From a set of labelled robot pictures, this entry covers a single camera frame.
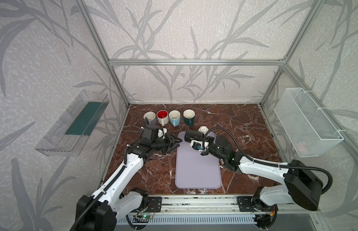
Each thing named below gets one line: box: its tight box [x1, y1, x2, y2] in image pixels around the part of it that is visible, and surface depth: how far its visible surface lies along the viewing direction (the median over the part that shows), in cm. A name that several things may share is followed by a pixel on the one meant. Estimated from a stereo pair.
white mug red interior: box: [156, 109, 169, 127], surface depth 105 cm
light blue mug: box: [168, 109, 182, 128], surface depth 103 cm
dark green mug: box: [182, 108, 196, 127], surface depth 101 cm
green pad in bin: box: [64, 101, 109, 137], surface depth 69 cm
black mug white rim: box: [184, 129, 205, 143], surface depth 82 cm
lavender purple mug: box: [142, 111, 157, 125], surface depth 105 cm
